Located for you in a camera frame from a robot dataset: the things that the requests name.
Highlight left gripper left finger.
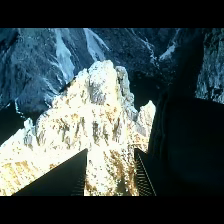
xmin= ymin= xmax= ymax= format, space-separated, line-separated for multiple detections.
xmin=13 ymin=148 xmax=89 ymax=197

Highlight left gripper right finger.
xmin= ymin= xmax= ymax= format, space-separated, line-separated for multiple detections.
xmin=133 ymin=148 xmax=203 ymax=197

